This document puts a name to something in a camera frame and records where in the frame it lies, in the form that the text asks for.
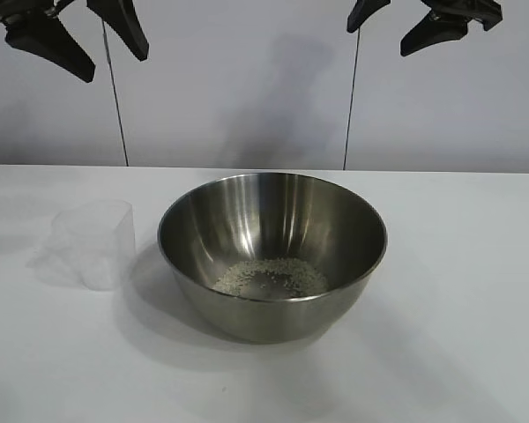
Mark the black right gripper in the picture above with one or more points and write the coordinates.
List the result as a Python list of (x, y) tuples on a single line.
[(471, 9)]

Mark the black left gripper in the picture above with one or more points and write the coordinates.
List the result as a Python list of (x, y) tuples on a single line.
[(9, 11)]

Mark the clear plastic measuring cup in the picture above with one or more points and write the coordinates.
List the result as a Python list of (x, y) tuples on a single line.
[(101, 238)]

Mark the stainless steel mixing bowl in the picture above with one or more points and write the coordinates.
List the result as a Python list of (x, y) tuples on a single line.
[(273, 220)]

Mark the white rice grains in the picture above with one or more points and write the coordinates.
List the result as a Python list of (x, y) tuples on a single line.
[(304, 275)]

